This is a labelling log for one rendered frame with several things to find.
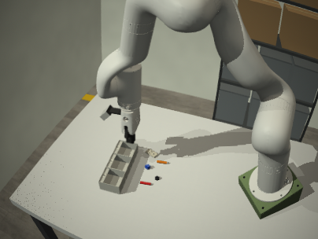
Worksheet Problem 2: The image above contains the beige domino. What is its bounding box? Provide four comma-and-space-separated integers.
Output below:
146, 149, 158, 158

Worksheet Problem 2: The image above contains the grey open-top bin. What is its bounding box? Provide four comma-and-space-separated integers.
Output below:
98, 140, 138, 194

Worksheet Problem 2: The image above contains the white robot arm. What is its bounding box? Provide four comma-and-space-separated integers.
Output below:
97, 0, 296, 203

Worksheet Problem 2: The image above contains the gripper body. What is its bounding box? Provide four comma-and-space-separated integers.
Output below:
120, 108, 140, 135

